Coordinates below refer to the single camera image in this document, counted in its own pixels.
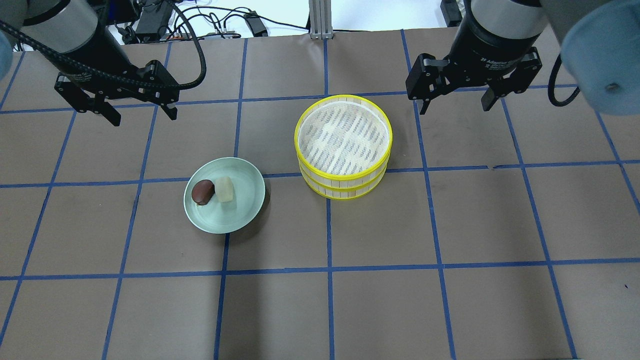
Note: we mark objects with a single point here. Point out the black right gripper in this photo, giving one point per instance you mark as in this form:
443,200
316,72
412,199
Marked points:
484,49

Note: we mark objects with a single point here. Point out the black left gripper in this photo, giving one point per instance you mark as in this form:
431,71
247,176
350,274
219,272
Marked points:
104,59

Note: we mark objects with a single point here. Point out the white bun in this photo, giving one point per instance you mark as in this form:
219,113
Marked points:
224,189

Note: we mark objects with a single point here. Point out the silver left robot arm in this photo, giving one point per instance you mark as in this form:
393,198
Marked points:
73,28

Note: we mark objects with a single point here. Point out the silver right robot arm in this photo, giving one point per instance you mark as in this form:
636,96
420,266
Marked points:
597,46

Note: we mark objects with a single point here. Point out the brown bun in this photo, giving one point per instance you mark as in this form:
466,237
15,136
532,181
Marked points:
202,192

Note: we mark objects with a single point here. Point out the light green plate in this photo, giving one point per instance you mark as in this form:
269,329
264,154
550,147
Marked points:
222,218

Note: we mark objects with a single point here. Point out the black power adapter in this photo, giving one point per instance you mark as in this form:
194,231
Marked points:
255,24

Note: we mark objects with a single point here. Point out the aluminium frame post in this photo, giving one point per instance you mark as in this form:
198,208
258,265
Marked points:
320,20

